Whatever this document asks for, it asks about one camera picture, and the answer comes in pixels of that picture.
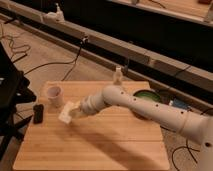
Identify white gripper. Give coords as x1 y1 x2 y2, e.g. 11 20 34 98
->
69 97 97 118

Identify white sponge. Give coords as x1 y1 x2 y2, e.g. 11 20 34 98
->
58 101 77 124

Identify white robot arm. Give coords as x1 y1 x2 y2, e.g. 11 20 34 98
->
70 85 213 157

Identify green ceramic bowl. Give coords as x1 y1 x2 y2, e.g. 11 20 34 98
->
134 89 162 103

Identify white paper cup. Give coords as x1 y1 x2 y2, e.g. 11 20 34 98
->
46 86 63 108

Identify small black box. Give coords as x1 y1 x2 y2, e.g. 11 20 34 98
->
33 104 44 124

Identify clear plastic bottle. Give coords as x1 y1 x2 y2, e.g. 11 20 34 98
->
113 66 123 85

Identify black chair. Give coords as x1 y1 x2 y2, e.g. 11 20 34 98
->
0 42 36 161

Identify blue electronic box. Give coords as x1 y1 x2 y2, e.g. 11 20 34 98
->
169 99 189 110

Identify black cable on floor left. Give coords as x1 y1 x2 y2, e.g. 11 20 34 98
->
0 23 90 82

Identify white object on rail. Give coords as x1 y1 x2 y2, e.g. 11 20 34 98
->
44 3 65 22

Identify long wooden beam rail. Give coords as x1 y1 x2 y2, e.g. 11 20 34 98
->
0 0 213 115

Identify black cables on floor right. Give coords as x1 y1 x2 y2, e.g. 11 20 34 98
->
160 106 213 171

